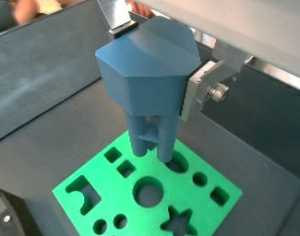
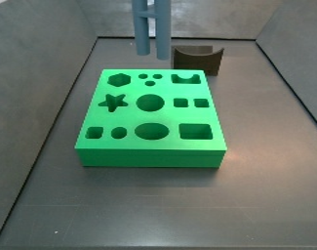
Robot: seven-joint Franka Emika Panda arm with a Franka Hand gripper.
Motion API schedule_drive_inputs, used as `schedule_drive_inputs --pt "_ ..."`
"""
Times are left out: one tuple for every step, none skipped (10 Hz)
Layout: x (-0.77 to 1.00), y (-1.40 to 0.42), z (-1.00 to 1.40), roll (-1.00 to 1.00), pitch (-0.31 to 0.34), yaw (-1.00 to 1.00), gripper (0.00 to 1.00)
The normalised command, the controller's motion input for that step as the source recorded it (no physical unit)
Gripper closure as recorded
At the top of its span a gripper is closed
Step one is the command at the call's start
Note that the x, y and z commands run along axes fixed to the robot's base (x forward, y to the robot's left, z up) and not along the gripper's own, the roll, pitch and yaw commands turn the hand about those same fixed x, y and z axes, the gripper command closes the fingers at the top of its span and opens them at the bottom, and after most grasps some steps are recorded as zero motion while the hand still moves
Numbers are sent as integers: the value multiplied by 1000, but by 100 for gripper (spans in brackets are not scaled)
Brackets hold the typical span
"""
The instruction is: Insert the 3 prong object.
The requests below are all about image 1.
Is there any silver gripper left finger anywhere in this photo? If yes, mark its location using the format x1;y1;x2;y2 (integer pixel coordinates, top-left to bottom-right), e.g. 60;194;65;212
96;0;138;40

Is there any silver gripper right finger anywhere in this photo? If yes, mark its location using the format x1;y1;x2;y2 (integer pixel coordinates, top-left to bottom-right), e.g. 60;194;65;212
180;41;249;122

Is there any blue three prong object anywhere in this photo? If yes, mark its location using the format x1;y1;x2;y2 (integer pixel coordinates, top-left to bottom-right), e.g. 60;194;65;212
95;17;201;162

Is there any person's hand in background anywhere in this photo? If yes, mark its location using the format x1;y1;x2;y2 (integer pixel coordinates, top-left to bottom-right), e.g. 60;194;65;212
12;0;84;25

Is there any green shape sorter board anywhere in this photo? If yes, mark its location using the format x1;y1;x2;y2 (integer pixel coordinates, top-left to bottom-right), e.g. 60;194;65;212
52;134;242;236

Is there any black curved bracket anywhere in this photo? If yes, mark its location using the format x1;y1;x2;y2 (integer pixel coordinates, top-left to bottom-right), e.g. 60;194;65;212
0;189;41;236

